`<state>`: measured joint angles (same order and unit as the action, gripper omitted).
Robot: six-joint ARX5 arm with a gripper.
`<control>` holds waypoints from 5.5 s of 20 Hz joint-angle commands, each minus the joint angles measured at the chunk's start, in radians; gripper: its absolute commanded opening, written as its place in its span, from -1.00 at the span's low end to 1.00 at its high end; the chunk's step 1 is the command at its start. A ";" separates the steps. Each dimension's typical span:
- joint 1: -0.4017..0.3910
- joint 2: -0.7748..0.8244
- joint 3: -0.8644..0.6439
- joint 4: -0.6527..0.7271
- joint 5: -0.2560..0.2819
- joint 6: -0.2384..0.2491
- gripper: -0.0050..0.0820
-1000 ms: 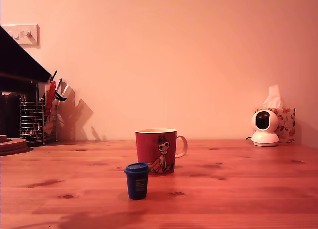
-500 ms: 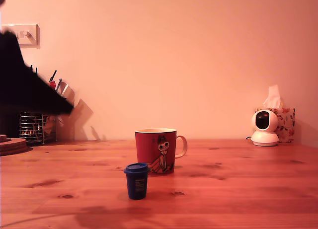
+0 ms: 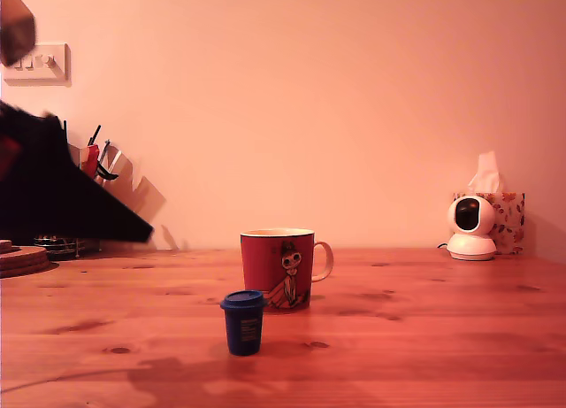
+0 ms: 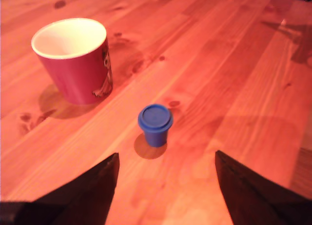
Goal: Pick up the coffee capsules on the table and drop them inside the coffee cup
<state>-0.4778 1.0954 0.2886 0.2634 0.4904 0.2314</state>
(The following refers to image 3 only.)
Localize dark blue coffee capsule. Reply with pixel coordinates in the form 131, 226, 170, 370
219, 289, 268, 357

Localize silver metal tongs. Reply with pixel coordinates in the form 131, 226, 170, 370
96, 138, 121, 182

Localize large round cork trivet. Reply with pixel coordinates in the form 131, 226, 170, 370
0, 246, 49, 279

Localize red mug with cartoon figure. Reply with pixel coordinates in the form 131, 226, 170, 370
240, 227, 334, 314

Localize white tissue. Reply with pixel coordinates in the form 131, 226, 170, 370
467, 150, 504, 195

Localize leaf print tissue box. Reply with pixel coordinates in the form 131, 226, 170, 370
451, 191, 526, 255

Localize red handled kitchen tool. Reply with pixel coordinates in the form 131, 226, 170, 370
85, 144, 100, 177

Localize white wall switch plate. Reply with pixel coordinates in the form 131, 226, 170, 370
3, 42, 72, 88

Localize small white round camera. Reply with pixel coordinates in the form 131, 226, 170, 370
446, 194, 499, 262

